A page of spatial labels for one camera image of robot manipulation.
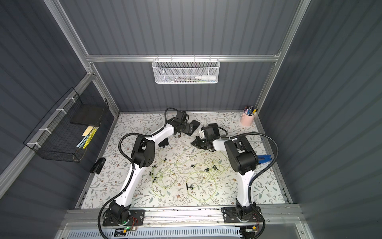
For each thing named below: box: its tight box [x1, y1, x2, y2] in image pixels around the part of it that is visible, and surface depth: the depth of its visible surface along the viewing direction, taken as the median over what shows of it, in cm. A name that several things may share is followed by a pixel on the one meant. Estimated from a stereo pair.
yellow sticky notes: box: [82, 125, 95, 137], surface depth 77 cm
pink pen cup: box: [240, 105, 259, 127], surface depth 107 cm
